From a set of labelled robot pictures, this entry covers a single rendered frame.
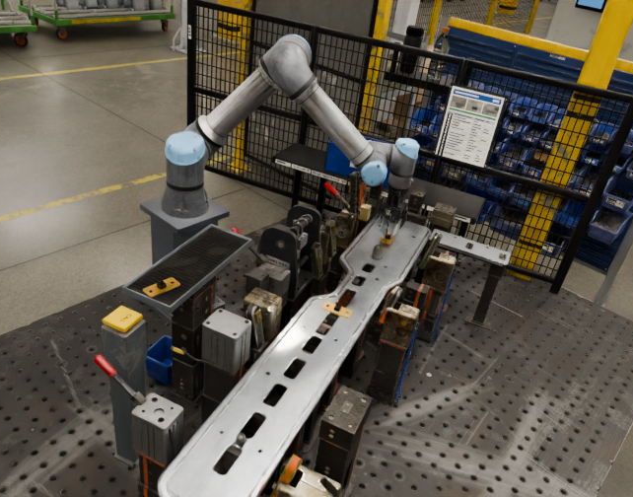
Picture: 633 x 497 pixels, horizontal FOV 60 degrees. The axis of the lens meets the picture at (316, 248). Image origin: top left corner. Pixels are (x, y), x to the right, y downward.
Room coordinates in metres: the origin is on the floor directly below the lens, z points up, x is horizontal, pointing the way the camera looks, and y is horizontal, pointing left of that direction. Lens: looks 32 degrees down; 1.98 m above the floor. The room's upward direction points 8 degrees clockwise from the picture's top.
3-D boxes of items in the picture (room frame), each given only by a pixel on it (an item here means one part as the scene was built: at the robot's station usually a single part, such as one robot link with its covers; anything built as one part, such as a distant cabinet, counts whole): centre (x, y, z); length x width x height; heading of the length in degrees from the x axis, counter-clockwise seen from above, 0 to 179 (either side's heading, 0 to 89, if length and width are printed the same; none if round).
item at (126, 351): (0.92, 0.40, 0.92); 0.08 x 0.08 x 0.44; 70
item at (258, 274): (1.25, 0.15, 0.90); 0.05 x 0.05 x 0.40; 70
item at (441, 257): (1.58, -0.42, 0.87); 0.12 x 0.09 x 0.35; 70
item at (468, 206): (2.18, -0.21, 1.02); 0.90 x 0.22 x 0.03; 70
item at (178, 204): (1.56, 0.44, 1.15); 0.15 x 0.15 x 0.10
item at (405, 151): (1.68, -0.23, 1.33); 0.09 x 0.08 x 0.11; 89
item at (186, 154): (1.56, 0.44, 1.27); 0.13 x 0.12 x 0.14; 179
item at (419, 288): (1.46, -0.34, 0.84); 0.11 x 0.08 x 0.29; 70
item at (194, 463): (1.25, -0.09, 1.00); 1.38 x 0.22 x 0.02; 160
